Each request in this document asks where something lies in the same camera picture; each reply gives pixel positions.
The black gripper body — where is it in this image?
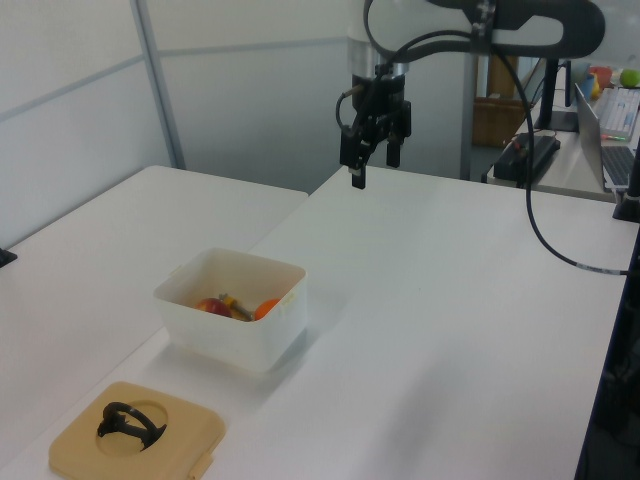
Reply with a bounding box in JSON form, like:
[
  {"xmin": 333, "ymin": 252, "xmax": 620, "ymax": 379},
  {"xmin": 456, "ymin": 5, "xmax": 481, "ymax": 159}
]
[{"xmin": 351, "ymin": 73, "xmax": 408, "ymax": 132}]

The orange toy fruit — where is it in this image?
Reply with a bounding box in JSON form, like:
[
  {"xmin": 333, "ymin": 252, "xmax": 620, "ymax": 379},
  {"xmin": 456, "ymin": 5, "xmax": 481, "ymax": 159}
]
[{"xmin": 253, "ymin": 298, "xmax": 282, "ymax": 321}]

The red toy apple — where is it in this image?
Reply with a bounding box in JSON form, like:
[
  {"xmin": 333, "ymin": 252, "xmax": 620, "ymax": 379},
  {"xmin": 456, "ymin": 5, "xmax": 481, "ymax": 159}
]
[{"xmin": 194, "ymin": 297, "xmax": 234, "ymax": 319}]

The white plastic container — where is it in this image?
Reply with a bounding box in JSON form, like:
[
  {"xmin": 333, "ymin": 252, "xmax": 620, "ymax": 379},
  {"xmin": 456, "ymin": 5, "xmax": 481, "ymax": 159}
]
[{"xmin": 152, "ymin": 247, "xmax": 308, "ymax": 374}]

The brown woven box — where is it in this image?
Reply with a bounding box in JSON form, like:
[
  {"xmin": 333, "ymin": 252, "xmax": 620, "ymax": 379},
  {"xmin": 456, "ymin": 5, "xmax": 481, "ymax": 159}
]
[{"xmin": 472, "ymin": 94, "xmax": 526, "ymax": 149}]

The black monitor stand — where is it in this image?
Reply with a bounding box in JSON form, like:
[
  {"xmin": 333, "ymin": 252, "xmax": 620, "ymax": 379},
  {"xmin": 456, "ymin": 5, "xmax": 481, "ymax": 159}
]
[{"xmin": 533, "ymin": 57, "xmax": 581, "ymax": 134}]

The grey office desk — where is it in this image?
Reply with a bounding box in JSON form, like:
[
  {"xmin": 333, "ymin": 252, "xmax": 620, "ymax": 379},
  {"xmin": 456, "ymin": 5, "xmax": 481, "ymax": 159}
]
[{"xmin": 481, "ymin": 64, "xmax": 640, "ymax": 202}]

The grey laptop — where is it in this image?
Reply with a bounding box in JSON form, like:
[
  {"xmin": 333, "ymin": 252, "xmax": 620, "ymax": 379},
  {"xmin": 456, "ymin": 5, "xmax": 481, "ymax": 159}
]
[{"xmin": 573, "ymin": 82, "xmax": 639, "ymax": 192}]

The yellow and grey toy tool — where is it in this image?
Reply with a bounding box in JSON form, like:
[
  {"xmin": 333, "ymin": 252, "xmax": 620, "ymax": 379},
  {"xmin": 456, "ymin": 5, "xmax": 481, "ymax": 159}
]
[{"xmin": 219, "ymin": 292, "xmax": 256, "ymax": 322}]

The tan plastic lid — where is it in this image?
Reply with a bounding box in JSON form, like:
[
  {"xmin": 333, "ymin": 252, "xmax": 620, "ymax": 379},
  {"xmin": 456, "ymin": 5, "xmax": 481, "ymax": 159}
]
[{"xmin": 48, "ymin": 380, "xmax": 226, "ymax": 480}]

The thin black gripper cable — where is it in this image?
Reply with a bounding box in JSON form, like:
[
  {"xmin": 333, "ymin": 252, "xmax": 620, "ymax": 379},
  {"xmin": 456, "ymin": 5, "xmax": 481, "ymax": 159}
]
[{"xmin": 335, "ymin": 84, "xmax": 362, "ymax": 132}]

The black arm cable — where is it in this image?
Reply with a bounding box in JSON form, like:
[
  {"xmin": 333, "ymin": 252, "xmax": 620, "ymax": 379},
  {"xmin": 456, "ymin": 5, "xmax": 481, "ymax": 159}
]
[{"xmin": 363, "ymin": 0, "xmax": 630, "ymax": 276}]

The black box with cables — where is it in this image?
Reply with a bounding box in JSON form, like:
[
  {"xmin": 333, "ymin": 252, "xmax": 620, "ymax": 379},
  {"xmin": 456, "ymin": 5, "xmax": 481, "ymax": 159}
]
[{"xmin": 493, "ymin": 132, "xmax": 561, "ymax": 189}]

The grey partition post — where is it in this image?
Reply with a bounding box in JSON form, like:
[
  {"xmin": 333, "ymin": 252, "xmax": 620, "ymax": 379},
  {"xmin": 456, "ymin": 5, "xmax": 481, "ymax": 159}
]
[{"xmin": 130, "ymin": 0, "xmax": 187, "ymax": 171}]

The black metal frame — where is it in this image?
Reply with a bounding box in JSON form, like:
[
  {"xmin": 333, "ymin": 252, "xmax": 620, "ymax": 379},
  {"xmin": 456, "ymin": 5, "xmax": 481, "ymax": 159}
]
[{"xmin": 573, "ymin": 272, "xmax": 640, "ymax": 480}]

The black lid handle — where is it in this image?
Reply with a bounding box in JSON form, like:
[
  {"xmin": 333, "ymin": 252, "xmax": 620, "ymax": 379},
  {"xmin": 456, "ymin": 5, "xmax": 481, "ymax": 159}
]
[{"xmin": 96, "ymin": 401, "xmax": 169, "ymax": 452}]

